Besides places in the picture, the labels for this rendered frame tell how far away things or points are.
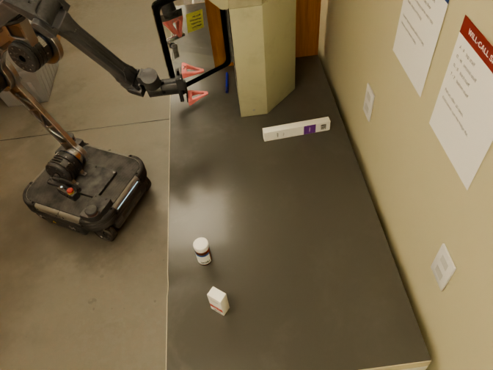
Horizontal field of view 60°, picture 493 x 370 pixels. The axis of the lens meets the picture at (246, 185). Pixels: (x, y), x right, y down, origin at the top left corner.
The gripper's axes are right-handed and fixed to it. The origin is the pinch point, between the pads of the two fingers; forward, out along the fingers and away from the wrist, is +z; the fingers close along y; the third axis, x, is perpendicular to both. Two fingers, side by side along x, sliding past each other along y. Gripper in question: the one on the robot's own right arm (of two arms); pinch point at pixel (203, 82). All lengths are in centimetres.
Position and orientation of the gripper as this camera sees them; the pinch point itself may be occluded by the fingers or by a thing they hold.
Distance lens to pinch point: 157.4
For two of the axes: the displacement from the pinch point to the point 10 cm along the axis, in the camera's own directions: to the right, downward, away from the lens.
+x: -1.1, -7.6, 6.4
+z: 9.9, -1.3, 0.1
